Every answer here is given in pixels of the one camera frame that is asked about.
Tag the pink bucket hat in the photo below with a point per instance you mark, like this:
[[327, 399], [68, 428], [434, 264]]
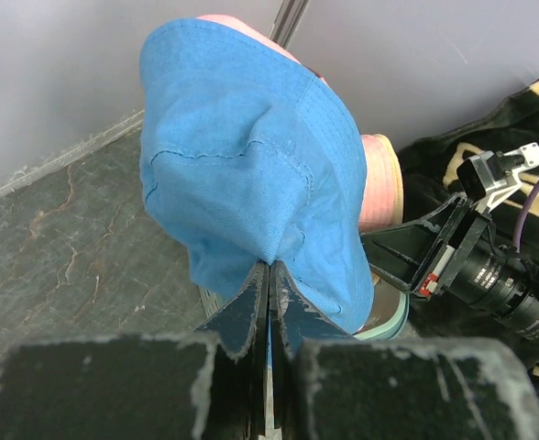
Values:
[[382, 203]]

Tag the teal plastic basket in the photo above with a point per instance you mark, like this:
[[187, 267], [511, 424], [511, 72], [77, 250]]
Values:
[[389, 313]]

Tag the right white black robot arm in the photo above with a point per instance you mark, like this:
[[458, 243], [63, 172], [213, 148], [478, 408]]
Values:
[[500, 284]]

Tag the right aluminium corner post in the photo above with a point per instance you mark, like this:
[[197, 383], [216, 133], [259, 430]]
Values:
[[287, 20]]

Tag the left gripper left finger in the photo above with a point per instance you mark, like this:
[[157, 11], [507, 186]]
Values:
[[237, 389]]

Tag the blue bucket hat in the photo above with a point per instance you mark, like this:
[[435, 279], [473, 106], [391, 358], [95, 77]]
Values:
[[247, 156]]

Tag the black floral blanket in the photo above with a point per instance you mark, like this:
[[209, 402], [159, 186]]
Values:
[[429, 168]]

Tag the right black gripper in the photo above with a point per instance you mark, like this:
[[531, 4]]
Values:
[[425, 255]]

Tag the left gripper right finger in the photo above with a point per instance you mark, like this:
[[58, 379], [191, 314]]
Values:
[[305, 345]]

